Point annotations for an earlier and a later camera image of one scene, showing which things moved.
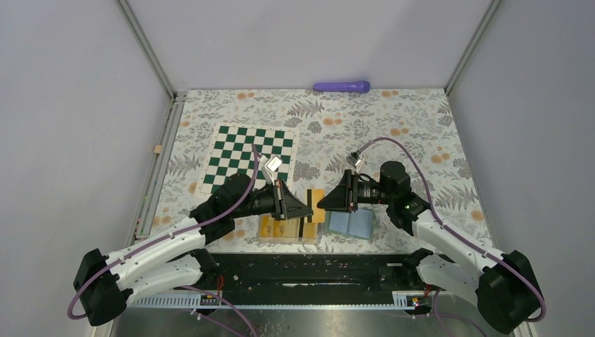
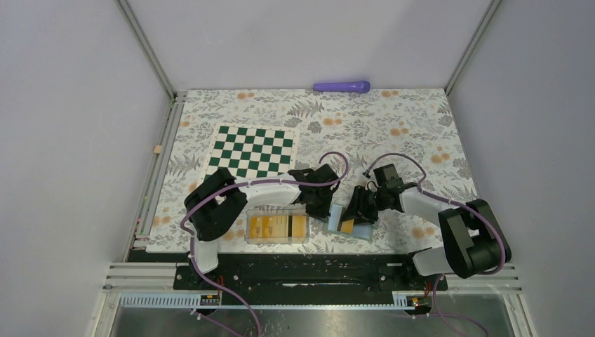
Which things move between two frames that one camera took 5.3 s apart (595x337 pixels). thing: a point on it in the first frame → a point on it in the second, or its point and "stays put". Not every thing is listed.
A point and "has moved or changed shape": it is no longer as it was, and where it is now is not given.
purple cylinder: [363, 87] stays put
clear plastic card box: [288, 231] has moved or changed shape
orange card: [318, 214] has moved or changed shape
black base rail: [317, 274] stays put
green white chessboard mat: [231, 152] stays put
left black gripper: [286, 205] → [321, 213]
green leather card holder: [362, 224] stays put
